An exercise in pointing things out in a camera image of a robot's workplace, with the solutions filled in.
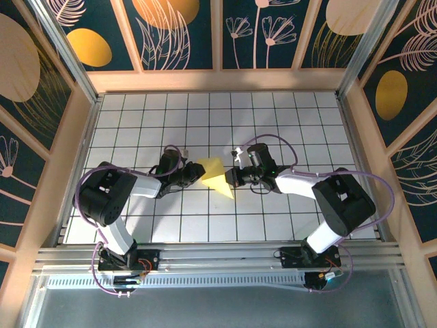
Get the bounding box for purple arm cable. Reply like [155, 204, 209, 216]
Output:
[240, 134, 396, 295]
[73, 145, 187, 298]

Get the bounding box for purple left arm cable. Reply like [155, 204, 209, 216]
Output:
[73, 145, 187, 298]

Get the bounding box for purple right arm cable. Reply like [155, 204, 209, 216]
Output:
[240, 134, 396, 295]

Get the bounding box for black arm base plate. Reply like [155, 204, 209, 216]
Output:
[98, 249, 161, 273]
[279, 246, 342, 269]

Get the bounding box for aluminium front rail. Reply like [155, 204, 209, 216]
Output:
[32, 241, 406, 274]

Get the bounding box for aluminium corner post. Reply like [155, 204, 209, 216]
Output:
[336, 0, 410, 100]
[27, 0, 103, 105]

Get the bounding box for white slotted cable duct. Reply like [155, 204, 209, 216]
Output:
[46, 273, 308, 290]

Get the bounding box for aluminium table side rail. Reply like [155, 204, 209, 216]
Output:
[53, 94, 103, 247]
[336, 94, 389, 242]

